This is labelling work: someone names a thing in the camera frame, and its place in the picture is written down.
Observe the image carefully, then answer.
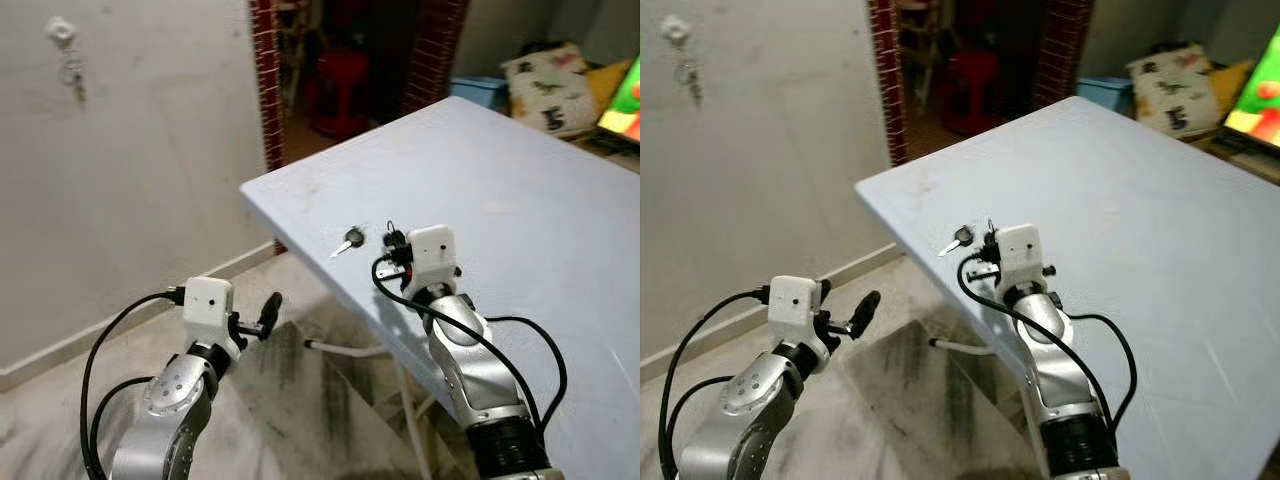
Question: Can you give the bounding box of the white tube with black tip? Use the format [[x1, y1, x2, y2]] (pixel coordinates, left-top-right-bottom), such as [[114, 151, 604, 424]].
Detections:
[[928, 338, 1003, 358], [305, 338, 388, 359]]

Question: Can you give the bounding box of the light blue plastic table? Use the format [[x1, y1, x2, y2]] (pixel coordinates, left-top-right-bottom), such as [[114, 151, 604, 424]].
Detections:
[[240, 95, 641, 480], [855, 95, 1280, 480]]

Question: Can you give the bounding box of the red plastic stool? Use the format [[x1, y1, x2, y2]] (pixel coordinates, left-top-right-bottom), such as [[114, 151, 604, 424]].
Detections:
[[935, 50, 1001, 136], [305, 50, 371, 136]]

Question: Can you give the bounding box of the blue plastic box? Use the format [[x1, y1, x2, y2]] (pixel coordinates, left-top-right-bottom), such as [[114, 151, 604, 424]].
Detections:
[[1075, 75, 1136, 113], [448, 75, 511, 113]]

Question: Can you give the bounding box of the dinosaur print pillow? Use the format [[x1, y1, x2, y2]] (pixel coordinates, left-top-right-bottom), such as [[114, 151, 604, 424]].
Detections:
[[1127, 42, 1223, 139], [500, 42, 598, 139]]

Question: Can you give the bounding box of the yellow cushion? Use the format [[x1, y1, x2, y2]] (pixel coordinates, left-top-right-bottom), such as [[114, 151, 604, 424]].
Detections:
[[585, 60, 631, 113], [1210, 60, 1256, 113]]

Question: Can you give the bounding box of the bright television screen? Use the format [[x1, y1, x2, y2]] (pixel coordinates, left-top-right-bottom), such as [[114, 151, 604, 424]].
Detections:
[[1222, 25, 1280, 153], [598, 55, 641, 143]]

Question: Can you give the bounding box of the hanging silver key bunch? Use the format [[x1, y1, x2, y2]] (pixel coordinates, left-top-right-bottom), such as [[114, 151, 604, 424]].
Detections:
[[675, 44, 705, 110], [60, 44, 89, 107]]

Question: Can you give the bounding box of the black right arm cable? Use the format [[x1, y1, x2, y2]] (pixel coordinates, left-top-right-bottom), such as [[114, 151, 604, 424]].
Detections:
[[956, 255, 1139, 436], [371, 255, 569, 436]]

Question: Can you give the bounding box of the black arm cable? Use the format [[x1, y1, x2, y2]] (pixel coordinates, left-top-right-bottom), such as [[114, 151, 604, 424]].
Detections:
[[371, 255, 569, 436], [956, 255, 1139, 436], [80, 286, 189, 480], [660, 286, 773, 480]]

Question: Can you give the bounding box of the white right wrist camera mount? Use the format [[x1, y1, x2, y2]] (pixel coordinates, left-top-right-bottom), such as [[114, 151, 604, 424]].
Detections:
[[405, 225, 459, 296], [995, 223, 1047, 291]]

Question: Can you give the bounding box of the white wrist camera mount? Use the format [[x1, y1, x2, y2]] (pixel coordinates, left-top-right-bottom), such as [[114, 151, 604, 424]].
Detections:
[[768, 275, 823, 351], [405, 225, 459, 296], [183, 277, 237, 351], [995, 223, 1047, 291]]

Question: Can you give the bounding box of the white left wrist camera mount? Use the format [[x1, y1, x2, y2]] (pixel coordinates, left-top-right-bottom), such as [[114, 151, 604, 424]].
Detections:
[[183, 277, 237, 351], [768, 275, 823, 351]]

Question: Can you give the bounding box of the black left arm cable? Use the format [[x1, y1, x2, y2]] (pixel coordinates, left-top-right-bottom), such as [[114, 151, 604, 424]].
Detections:
[[660, 286, 773, 480], [80, 286, 189, 480]]

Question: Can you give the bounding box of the pale chair frame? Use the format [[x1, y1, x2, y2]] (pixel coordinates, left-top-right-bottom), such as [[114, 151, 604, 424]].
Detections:
[[897, 0, 951, 106], [272, 0, 313, 106]]

